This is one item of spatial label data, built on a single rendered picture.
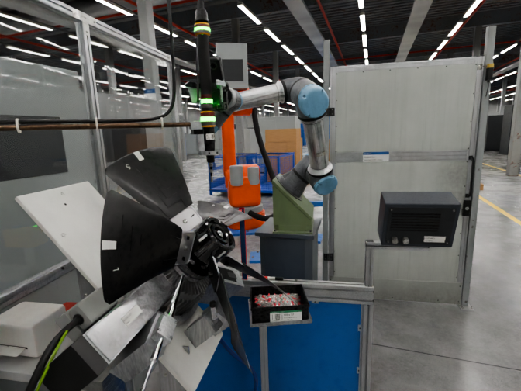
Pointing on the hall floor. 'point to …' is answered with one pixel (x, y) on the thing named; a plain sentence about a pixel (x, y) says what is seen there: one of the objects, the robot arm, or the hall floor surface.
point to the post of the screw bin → (263, 358)
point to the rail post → (366, 347)
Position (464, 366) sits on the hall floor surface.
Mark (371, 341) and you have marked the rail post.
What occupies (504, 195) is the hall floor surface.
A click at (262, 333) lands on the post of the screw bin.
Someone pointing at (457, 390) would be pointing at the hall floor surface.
